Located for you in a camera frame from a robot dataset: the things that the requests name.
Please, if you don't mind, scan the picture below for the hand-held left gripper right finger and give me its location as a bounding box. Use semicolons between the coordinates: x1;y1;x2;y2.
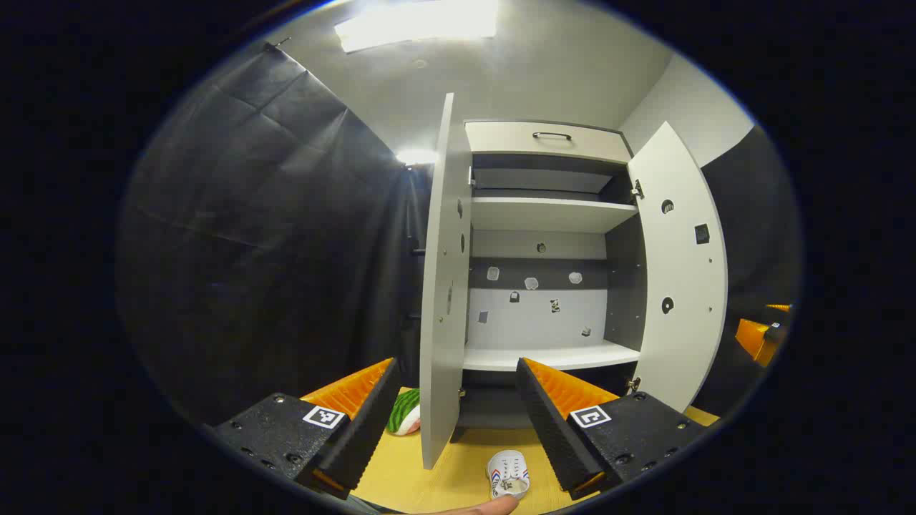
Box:
517;358;716;500

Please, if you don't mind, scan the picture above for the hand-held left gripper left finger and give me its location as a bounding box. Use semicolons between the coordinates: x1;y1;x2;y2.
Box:
204;358;401;500

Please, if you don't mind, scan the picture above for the white canvas shoe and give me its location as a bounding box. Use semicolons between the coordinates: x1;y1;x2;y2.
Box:
487;449;530;500

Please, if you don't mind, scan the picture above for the white cabinet door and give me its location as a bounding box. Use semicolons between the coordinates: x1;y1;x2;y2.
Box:
628;122;729;413
419;93;473;471

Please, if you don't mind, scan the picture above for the white and grey shoe cabinet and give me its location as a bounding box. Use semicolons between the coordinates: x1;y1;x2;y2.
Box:
462;120;645;430

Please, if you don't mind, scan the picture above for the white cabinet drawer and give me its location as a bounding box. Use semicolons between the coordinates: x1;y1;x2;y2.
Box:
465;122;632;164

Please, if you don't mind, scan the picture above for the green striped object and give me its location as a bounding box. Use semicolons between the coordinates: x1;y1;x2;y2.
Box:
386;388;422;436

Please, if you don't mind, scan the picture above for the black backdrop cloth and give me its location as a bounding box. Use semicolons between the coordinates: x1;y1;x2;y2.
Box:
118;43;802;423

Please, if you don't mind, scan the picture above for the ceiling light panel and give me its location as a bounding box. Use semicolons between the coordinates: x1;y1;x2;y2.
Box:
334;0;500;54

